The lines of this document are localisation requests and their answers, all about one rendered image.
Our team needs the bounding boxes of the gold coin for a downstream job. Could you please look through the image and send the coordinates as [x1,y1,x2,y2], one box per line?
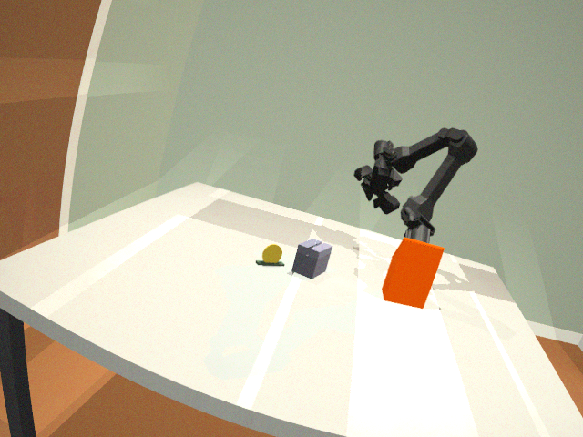
[261,244,282,263]

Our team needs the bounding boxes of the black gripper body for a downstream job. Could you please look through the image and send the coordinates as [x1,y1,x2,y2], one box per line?
[354,165,400,214]

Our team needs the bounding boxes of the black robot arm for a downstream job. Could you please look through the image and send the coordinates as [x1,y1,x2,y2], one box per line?
[372,127,477,244]

